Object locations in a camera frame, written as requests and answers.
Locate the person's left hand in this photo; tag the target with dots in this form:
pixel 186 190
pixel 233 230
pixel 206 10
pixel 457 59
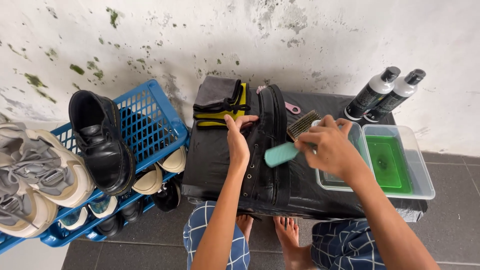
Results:
pixel 238 144

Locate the person's right hand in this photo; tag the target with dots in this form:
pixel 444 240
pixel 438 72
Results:
pixel 333 150

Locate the person's left fingers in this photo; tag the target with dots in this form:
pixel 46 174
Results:
pixel 245 120

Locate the black leather boot with eyelets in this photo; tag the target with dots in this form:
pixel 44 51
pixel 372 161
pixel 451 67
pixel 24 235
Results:
pixel 268 168

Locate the yellow cloth with black edging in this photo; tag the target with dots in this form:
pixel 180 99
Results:
pixel 242 99

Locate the gray microfiber cloth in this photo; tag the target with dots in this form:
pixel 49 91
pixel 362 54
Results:
pixel 217 90

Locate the black plastic table cover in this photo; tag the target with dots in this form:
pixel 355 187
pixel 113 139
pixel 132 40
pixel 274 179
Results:
pixel 210 165

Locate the blue plastic shoe rack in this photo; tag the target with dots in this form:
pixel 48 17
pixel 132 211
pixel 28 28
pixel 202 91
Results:
pixel 150 112

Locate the clear tub with water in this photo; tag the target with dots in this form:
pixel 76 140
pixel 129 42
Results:
pixel 326 183

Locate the person's left foot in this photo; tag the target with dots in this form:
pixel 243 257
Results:
pixel 244 225

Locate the person's foot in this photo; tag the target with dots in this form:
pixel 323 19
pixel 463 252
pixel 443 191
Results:
pixel 290 240
pixel 244 225

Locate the blue checked shorts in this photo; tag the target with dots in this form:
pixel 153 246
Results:
pixel 198 232

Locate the black white bottle black cap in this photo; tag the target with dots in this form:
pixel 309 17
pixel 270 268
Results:
pixel 369 95
pixel 393 99

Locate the person's right foot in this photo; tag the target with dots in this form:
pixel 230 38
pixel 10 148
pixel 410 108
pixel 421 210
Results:
pixel 290 240

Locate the black leather boot yellow stitching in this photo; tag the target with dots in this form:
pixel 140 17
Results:
pixel 101 150

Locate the clear tub with green liquid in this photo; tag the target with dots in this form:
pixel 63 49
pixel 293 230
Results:
pixel 390 165

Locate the gray cream chunky sneaker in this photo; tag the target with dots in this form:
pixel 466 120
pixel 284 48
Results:
pixel 22 213
pixel 45 165

